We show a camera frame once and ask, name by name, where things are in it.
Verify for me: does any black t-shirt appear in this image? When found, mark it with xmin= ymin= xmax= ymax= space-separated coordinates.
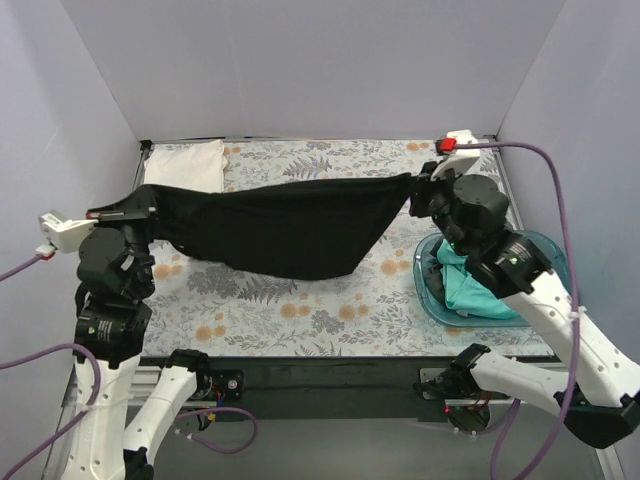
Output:
xmin=134 ymin=171 xmax=416 ymax=282

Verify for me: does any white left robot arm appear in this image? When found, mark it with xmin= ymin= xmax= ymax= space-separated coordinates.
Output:
xmin=62 ymin=186 xmax=213 ymax=479

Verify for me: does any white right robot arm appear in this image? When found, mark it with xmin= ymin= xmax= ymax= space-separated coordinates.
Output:
xmin=410 ymin=162 xmax=639 ymax=449

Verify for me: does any teal t-shirt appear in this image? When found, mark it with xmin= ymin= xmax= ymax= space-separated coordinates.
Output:
xmin=436 ymin=240 xmax=518 ymax=320

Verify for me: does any floral patterned table mat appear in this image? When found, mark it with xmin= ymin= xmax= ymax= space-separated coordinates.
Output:
xmin=144 ymin=140 xmax=549 ymax=357

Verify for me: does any folded white t-shirt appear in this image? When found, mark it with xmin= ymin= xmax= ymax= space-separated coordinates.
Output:
xmin=142 ymin=140 xmax=229 ymax=193

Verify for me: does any teal plastic basket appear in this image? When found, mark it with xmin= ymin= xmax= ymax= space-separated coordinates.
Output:
xmin=413 ymin=230 xmax=571 ymax=329

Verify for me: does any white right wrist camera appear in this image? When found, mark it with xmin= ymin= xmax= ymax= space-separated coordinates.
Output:
xmin=431 ymin=129 xmax=481 ymax=181

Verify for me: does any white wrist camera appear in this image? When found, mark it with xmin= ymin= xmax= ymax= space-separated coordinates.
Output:
xmin=431 ymin=129 xmax=481 ymax=181
xmin=36 ymin=210 xmax=97 ymax=259

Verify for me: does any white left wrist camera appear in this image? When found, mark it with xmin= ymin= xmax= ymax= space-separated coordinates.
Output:
xmin=36 ymin=210 xmax=97 ymax=259

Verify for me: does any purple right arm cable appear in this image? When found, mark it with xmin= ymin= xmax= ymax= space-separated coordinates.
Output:
xmin=469 ymin=141 xmax=582 ymax=480

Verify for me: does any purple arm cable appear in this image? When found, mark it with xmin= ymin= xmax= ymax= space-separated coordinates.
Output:
xmin=0 ymin=252 xmax=259 ymax=480
xmin=469 ymin=141 xmax=582 ymax=480

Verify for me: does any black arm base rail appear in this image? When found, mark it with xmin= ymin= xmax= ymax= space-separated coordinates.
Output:
xmin=209 ymin=356 xmax=452 ymax=422

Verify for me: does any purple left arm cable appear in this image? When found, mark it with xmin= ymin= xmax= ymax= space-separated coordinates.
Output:
xmin=0 ymin=252 xmax=259 ymax=480

